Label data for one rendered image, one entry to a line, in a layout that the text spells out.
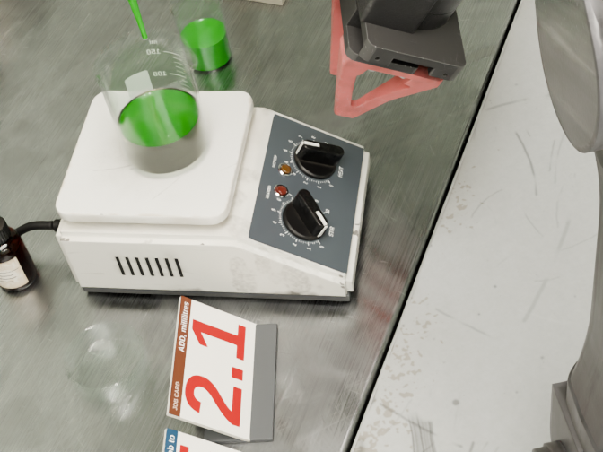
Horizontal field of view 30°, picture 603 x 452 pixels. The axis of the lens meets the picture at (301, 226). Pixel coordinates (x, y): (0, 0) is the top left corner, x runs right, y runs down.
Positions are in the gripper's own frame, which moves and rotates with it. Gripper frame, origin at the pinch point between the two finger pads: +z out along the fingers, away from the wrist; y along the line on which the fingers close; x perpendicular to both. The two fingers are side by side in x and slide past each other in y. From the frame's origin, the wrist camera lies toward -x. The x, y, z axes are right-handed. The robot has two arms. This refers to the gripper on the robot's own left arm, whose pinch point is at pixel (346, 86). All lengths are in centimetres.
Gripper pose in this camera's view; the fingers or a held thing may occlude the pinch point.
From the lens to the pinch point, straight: 75.6
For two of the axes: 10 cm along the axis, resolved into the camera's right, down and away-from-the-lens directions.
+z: -3.8, 5.2, 7.6
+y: 0.6, 8.4, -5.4
